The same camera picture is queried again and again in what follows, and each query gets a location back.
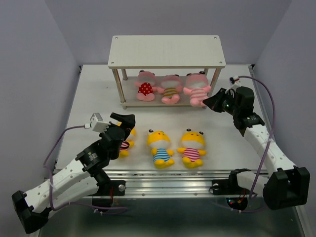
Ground pink toy red polka-dot shirt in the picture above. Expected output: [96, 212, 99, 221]
[134, 70, 157, 102]

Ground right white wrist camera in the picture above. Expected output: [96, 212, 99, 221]
[229, 76, 241, 88]

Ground pink toy orange striped shirt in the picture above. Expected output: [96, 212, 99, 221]
[157, 74, 182, 105]

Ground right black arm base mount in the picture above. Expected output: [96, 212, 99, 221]
[209, 179, 248, 211]

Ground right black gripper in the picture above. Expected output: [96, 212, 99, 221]
[202, 87, 240, 116]

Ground yellow toy pink stripes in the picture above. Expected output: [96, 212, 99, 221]
[177, 128, 207, 169]
[119, 128, 136, 158]

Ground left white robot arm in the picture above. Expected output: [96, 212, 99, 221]
[11, 113, 136, 234]

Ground yellow toy blue striped shirt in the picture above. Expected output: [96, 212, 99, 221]
[147, 129, 175, 169]

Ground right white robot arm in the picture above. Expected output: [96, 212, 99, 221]
[203, 86, 310, 210]

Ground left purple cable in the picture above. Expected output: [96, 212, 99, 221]
[42, 125, 128, 216]

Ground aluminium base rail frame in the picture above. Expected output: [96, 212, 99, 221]
[40, 65, 307, 237]

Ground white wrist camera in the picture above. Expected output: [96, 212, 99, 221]
[229, 76, 241, 88]
[84, 113, 110, 133]

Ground white two-tier shelf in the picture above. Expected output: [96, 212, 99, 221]
[108, 35, 226, 109]

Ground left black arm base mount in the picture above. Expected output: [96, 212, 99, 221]
[91, 180, 126, 215]

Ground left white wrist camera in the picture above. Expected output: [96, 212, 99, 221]
[84, 113, 110, 133]

